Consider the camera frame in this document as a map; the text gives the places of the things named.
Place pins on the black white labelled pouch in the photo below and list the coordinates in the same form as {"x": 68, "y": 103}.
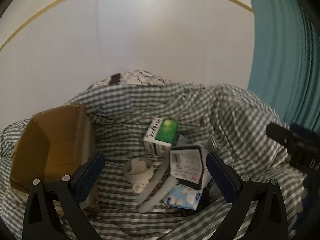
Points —
{"x": 185, "y": 162}

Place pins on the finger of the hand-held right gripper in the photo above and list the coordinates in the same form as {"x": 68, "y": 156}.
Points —
{"x": 303, "y": 131}
{"x": 277, "y": 132}

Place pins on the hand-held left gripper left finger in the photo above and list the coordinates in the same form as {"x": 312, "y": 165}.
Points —
{"x": 90, "y": 177}

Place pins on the brown cardboard box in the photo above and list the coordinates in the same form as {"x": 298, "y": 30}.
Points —
{"x": 32, "y": 155}

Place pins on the gold wall trim strip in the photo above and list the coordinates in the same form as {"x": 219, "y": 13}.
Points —
{"x": 247, "y": 8}

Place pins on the teal curtain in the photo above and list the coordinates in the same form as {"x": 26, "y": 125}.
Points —
{"x": 280, "y": 55}

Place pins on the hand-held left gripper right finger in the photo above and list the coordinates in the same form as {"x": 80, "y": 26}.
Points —
{"x": 220, "y": 177}

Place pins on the green white medicine box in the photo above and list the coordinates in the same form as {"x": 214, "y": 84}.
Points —
{"x": 165, "y": 132}

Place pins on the white ointment tube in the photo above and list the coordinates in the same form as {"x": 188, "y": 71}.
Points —
{"x": 152, "y": 185}

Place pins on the white eared figurine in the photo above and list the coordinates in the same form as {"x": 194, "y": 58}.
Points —
{"x": 138, "y": 172}

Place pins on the blue white tissue pack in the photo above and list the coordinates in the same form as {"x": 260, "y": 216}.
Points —
{"x": 182, "y": 195}

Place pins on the grey white checked blanket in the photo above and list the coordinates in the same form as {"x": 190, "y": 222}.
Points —
{"x": 200, "y": 110}

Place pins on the white dark patterned pillow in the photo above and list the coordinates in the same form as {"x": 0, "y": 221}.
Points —
{"x": 140, "y": 76}

